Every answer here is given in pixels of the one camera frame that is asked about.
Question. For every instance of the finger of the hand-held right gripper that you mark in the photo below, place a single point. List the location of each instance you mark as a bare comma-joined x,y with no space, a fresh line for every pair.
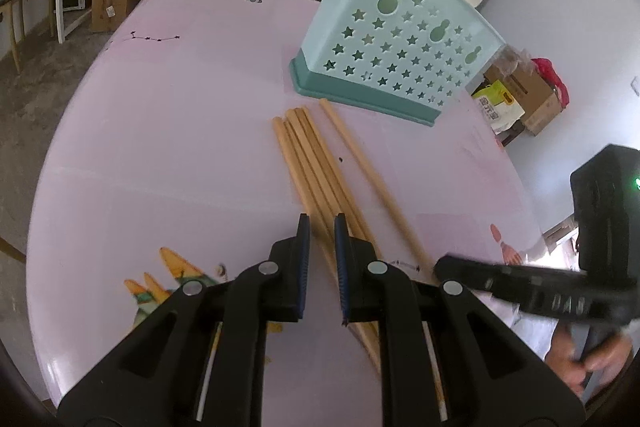
465,269

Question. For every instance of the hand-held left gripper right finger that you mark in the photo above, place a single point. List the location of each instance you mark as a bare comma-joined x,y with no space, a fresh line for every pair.
341,272

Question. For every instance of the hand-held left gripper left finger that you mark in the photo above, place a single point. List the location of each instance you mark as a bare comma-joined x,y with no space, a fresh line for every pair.
303,267

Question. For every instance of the group of wooden chopsticks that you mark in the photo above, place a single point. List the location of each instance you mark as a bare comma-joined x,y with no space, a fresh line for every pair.
300,147

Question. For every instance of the person's right hand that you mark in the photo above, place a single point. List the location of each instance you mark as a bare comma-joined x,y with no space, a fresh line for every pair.
607,354

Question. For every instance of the large open cardboard box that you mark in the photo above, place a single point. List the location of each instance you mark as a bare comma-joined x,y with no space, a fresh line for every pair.
535,102

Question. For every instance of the red bag beside box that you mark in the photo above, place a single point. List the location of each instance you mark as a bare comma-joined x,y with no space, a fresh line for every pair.
550,74

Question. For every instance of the printed rice sack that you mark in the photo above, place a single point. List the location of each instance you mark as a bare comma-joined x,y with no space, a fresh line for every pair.
500,107

